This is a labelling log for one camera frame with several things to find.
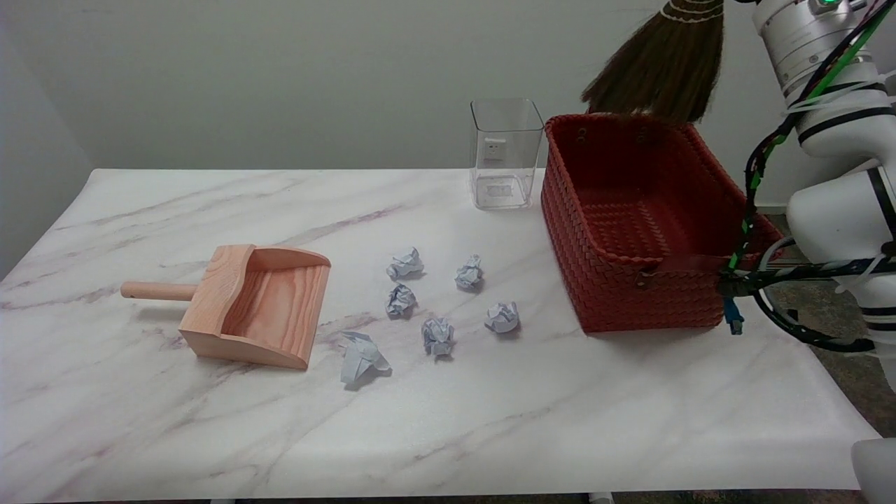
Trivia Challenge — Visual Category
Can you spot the brown straw hand broom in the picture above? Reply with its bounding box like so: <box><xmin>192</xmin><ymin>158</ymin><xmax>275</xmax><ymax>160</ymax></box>
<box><xmin>581</xmin><ymin>0</ymin><xmax>725</xmax><ymax>125</ymax></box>

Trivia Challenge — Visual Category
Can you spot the red woven basket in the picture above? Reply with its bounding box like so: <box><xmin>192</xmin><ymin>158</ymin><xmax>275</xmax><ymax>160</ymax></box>
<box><xmin>540</xmin><ymin>112</ymin><xmax>786</xmax><ymax>335</ymax></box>

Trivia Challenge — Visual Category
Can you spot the large crumpled white paper ball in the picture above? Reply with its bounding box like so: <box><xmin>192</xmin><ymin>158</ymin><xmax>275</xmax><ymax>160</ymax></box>
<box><xmin>339</xmin><ymin>331</ymin><xmax>391</xmax><ymax>386</ymax></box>

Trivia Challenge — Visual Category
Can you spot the clear square plastic container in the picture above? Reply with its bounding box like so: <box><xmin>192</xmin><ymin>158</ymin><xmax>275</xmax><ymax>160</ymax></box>
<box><xmin>470</xmin><ymin>98</ymin><xmax>545</xmax><ymax>211</ymax></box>

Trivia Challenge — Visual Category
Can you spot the wooden dustpan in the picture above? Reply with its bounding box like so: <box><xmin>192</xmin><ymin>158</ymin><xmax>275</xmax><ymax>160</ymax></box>
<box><xmin>120</xmin><ymin>244</ymin><xmax>332</xmax><ymax>370</ymax></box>

